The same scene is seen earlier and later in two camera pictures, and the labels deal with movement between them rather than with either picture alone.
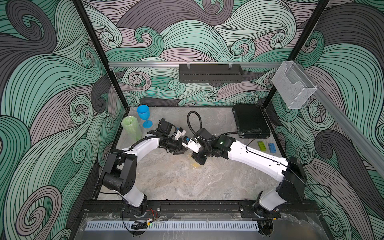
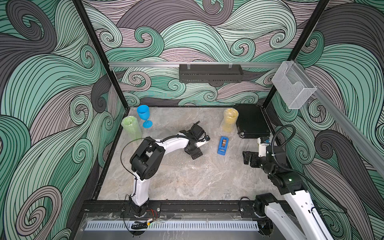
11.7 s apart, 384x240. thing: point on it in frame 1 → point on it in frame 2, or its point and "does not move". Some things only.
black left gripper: (179, 149) → (194, 153)
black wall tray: (210, 73) does not move
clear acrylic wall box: (293, 85) does not move
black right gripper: (200, 160) → (253, 155)
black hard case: (251, 121) does not move
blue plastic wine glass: (143, 111) does not move
